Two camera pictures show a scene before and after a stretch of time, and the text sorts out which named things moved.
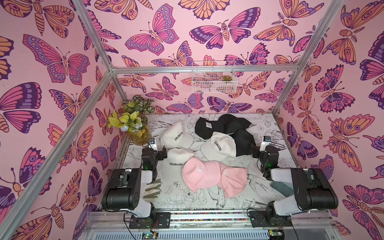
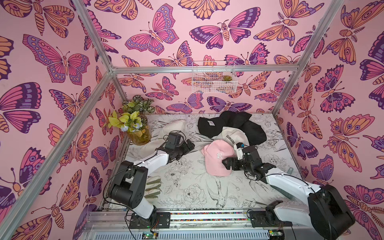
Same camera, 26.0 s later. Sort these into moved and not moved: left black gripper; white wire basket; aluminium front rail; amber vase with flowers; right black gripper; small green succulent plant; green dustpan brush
Moved: left black gripper; right black gripper
Not moved: white wire basket; amber vase with flowers; small green succulent plant; aluminium front rail; green dustpan brush
